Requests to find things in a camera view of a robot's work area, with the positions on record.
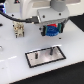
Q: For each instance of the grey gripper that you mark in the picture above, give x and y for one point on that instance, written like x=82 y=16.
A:
x=50 y=16

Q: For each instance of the red gear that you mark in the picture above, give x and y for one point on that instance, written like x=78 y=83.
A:
x=52 y=24

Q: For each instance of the blue gear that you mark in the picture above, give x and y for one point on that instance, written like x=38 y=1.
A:
x=51 y=31

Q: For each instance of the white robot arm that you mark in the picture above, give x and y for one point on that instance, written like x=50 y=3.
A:
x=29 y=9

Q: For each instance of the left metal peg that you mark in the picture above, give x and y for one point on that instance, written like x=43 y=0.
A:
x=36 y=55

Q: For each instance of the beige multi-pin connector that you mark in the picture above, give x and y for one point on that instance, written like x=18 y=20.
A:
x=18 y=29

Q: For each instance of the black peg base plate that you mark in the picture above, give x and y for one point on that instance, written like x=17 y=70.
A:
x=44 y=56

